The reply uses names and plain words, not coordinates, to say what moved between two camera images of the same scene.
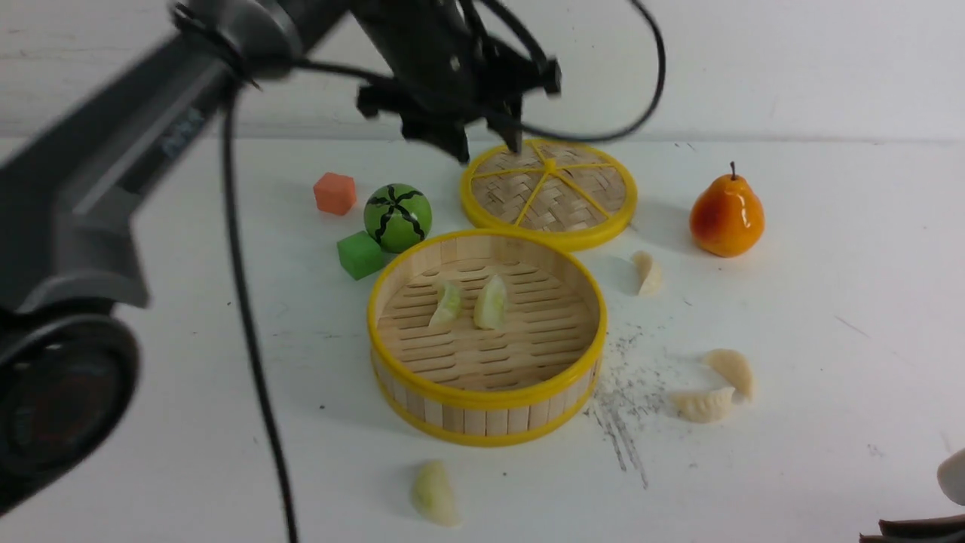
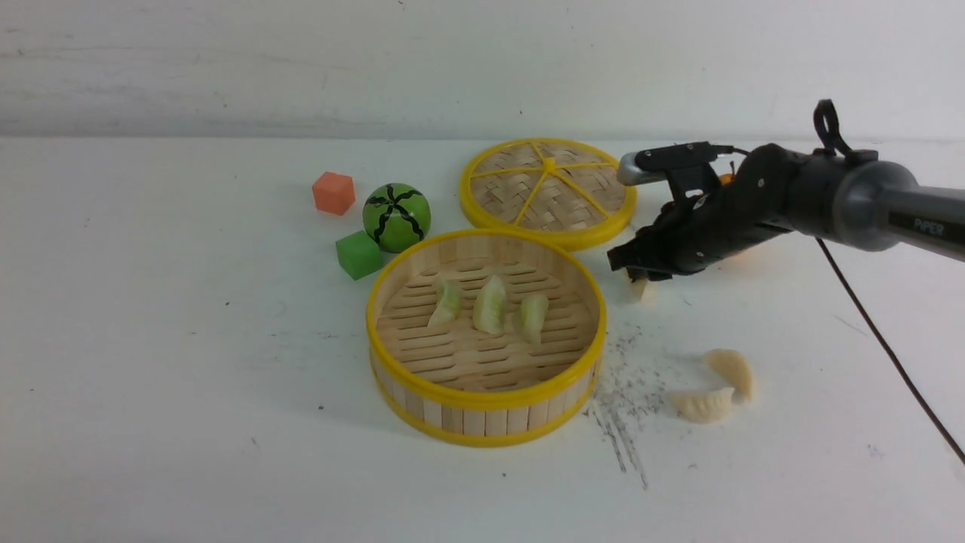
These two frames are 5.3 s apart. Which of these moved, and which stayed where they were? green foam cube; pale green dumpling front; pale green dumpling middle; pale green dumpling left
Moved: pale green dumpling front
Stayed: pale green dumpling middle; pale green dumpling left; green foam cube
